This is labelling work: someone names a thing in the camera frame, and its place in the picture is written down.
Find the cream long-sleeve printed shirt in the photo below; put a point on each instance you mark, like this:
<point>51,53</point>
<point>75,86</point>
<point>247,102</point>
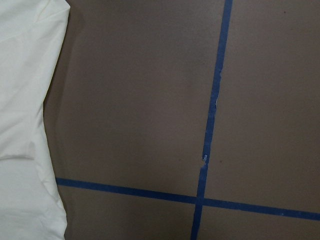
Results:
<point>31,38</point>

